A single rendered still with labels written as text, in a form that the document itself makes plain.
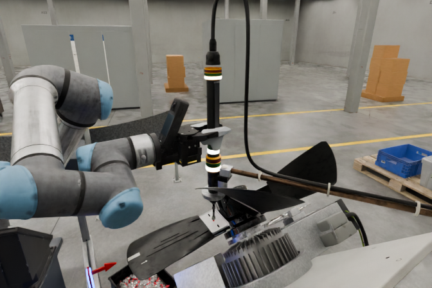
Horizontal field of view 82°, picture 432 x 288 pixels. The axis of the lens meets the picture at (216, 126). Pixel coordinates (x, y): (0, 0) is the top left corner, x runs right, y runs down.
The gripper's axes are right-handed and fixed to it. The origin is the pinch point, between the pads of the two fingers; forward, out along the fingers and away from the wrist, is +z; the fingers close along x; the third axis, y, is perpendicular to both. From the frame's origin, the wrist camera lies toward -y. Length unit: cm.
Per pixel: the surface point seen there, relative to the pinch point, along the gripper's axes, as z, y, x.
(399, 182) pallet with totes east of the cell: 281, 137, -53
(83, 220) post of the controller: -39, 52, -52
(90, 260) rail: -39, 64, -41
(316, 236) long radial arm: 27, 39, 15
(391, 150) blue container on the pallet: 325, 118, -86
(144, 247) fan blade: -23.8, 32.8, -3.6
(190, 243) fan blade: -13.0, 30.6, 4.2
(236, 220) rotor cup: 3.0, 30.6, 3.2
